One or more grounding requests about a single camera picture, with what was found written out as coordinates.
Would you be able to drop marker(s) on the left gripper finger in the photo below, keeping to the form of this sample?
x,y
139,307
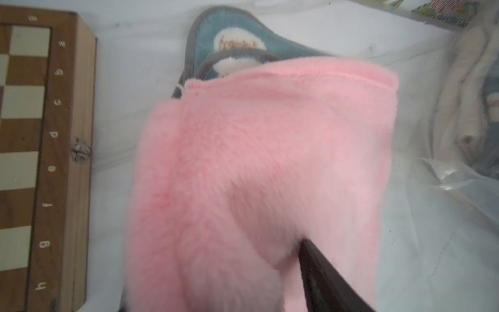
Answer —
x,y
325,289

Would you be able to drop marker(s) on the pink blanket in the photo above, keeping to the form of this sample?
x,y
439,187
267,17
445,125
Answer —
x,y
232,176

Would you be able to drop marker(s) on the teal bear pattern blanket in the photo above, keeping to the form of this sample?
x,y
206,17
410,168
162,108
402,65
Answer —
x,y
223,40

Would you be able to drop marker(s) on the clear plastic vacuum bag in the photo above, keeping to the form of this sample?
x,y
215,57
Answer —
x,y
440,249

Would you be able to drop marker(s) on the black white patterned blanket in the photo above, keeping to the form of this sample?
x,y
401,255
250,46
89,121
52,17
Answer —
x,y
465,129

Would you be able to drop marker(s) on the wooden chessboard box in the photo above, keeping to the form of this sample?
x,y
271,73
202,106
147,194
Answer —
x,y
48,73

